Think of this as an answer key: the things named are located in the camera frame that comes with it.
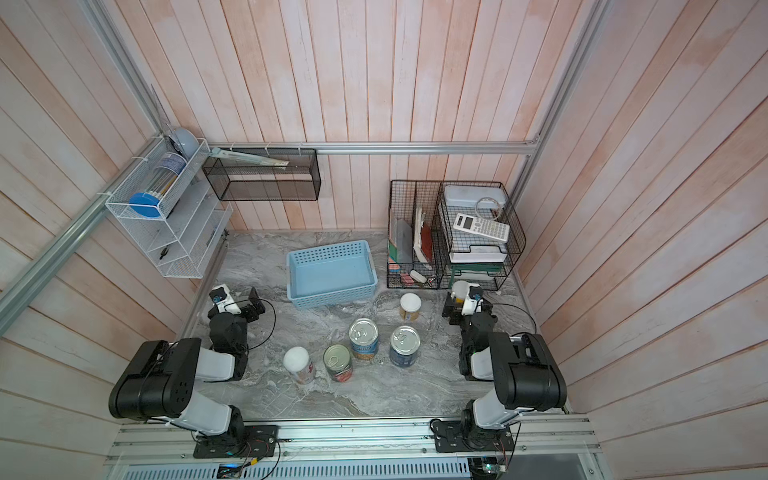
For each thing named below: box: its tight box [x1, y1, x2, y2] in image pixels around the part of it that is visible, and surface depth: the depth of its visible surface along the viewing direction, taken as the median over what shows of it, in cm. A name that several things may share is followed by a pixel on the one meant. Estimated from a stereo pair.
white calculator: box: [453, 213, 510, 243], surface depth 94 cm
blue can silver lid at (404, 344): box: [390, 325, 421, 367], surface depth 82 cm
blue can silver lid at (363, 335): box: [349, 317, 379, 361], surface depth 83 cm
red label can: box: [323, 344, 353, 383], surface depth 78 cm
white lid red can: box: [283, 346, 316, 385], surface depth 77 cm
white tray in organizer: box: [444, 185, 506, 208], surface depth 100 cm
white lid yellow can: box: [400, 292, 422, 321], surface depth 94 cm
